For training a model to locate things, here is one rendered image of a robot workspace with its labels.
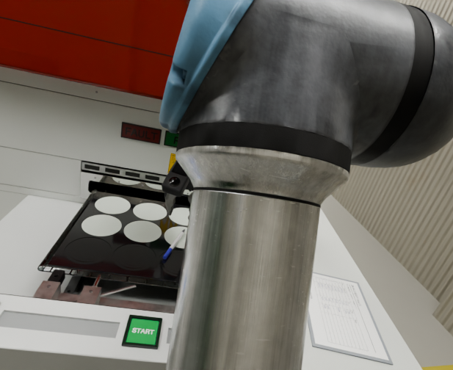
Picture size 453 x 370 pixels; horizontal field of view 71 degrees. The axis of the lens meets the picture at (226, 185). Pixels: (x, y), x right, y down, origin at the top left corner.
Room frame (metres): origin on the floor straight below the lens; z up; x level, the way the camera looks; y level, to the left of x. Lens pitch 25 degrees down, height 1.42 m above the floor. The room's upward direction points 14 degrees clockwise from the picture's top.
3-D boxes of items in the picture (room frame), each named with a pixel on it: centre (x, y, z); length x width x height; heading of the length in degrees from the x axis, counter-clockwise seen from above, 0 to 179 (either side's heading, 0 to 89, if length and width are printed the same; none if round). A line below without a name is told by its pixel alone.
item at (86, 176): (0.91, 0.24, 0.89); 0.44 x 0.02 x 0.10; 99
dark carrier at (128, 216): (0.70, 0.19, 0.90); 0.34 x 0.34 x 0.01; 9
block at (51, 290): (0.42, 0.29, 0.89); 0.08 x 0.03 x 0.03; 9
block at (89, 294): (0.43, 0.21, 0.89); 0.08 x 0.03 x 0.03; 9
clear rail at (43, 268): (0.53, 0.16, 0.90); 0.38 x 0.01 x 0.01; 99
